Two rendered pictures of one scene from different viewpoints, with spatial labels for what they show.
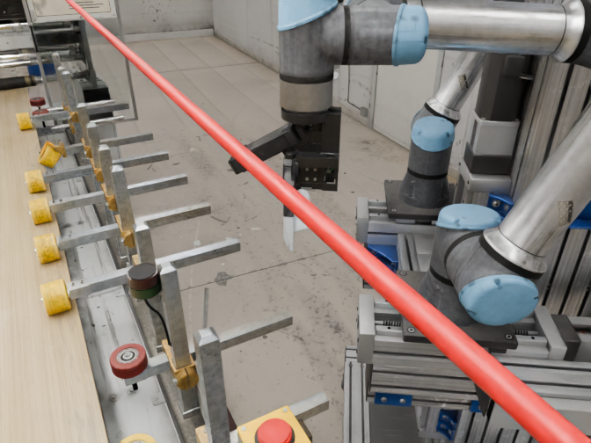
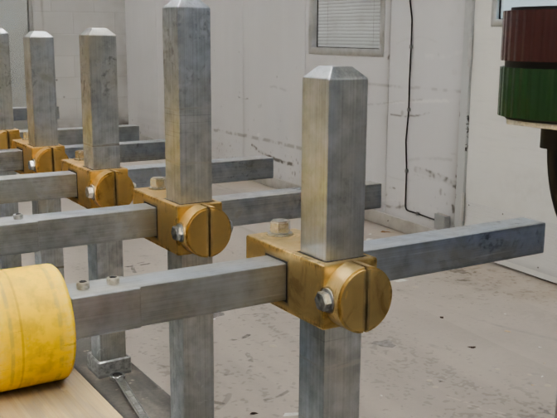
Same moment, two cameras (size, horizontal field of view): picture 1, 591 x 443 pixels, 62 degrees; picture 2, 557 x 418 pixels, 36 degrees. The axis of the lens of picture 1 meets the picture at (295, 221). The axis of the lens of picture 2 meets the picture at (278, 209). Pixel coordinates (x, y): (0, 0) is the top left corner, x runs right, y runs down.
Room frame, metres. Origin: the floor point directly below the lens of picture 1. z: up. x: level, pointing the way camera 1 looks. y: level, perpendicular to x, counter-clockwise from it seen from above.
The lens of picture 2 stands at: (0.41, 0.46, 1.13)
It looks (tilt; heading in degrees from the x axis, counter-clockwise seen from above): 12 degrees down; 357
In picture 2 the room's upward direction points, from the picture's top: straight up
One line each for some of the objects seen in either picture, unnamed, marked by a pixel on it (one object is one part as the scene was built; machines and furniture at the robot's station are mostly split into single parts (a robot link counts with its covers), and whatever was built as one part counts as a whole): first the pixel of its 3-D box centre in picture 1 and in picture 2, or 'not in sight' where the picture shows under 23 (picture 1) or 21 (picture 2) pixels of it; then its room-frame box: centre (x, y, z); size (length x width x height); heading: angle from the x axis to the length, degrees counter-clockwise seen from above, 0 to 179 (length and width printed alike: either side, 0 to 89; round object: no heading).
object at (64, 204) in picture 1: (116, 192); (104, 179); (1.52, 0.62, 0.95); 0.50 x 0.04 x 0.04; 118
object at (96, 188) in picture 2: (113, 196); (96, 183); (1.50, 0.63, 0.95); 0.14 x 0.06 x 0.05; 28
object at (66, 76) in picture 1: (76, 119); not in sight; (2.36, 1.09, 0.92); 0.04 x 0.04 x 0.48; 28
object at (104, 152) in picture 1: (116, 210); (104, 221); (1.48, 0.62, 0.90); 0.04 x 0.04 x 0.48; 28
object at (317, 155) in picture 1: (310, 147); not in sight; (0.68, -0.02, 1.46); 0.09 x 0.08 x 0.12; 84
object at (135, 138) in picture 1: (110, 142); (43, 138); (1.99, 0.80, 0.95); 0.37 x 0.03 x 0.03; 118
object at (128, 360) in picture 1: (131, 371); not in sight; (0.80, 0.38, 0.85); 0.08 x 0.08 x 0.11
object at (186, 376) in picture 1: (178, 362); not in sight; (0.83, 0.28, 0.85); 0.14 x 0.06 x 0.05; 28
